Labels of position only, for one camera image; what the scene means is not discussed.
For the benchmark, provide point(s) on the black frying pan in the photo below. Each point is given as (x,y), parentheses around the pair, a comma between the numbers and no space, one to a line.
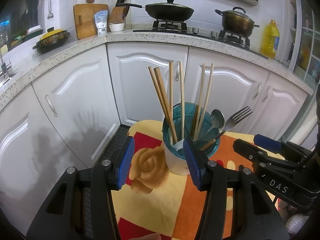
(168,11)

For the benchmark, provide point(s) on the yellow lidded casserole pot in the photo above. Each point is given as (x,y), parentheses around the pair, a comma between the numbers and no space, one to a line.
(54,38)

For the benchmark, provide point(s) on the speckled stone countertop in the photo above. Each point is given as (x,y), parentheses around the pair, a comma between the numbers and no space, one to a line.
(38,66)

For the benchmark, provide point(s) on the wooden chopstick in cup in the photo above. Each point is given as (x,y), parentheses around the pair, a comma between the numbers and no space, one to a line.
(205,102)
(197,113)

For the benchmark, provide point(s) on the light wooden chopstick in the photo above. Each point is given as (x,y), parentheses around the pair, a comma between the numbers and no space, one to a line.
(171,89)
(181,72)

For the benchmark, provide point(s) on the white cabinet door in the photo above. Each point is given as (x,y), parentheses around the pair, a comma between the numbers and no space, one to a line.
(235,83)
(133,88)

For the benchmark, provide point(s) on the white cabinet door right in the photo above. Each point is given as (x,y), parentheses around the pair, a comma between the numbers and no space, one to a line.
(235,83)

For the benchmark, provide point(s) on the white small bowl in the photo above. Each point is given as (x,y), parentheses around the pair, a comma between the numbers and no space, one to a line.
(114,27)

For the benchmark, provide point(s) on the orange yellow patterned tablecloth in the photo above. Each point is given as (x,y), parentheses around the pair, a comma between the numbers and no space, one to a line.
(155,200)

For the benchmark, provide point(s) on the yellow oil bottle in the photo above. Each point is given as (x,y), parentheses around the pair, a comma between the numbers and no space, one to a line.
(270,40)

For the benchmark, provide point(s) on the white seasoning bag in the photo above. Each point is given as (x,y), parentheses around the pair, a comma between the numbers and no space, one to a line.
(100,19)

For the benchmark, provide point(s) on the silver metal spoon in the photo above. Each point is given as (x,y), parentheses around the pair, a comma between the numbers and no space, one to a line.
(217,119)

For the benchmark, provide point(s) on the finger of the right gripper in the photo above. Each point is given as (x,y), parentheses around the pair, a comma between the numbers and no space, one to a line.
(251,152)
(277,146)

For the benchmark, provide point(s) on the thin curved wooden chopstick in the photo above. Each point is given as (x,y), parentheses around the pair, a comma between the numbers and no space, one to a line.
(166,103)

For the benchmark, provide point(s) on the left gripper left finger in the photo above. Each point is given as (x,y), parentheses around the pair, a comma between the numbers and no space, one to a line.
(62,214)

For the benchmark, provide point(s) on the dark wooden chopstick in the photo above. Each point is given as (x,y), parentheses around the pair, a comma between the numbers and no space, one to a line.
(154,81)

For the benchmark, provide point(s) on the dark cooking pot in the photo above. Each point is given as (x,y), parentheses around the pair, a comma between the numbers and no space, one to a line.
(236,21)

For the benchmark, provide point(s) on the silver metal fork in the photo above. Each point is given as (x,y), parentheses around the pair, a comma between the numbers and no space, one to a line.
(230,124)

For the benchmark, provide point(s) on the wooden knife block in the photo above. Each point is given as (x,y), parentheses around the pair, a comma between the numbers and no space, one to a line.
(118,14)

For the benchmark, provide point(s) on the wooden cutting board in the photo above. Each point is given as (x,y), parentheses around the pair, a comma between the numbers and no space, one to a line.
(84,19)

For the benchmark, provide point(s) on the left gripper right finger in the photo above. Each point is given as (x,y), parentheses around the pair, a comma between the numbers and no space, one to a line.
(254,215)

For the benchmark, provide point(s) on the floral white utensil cup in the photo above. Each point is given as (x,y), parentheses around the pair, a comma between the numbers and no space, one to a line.
(174,155)

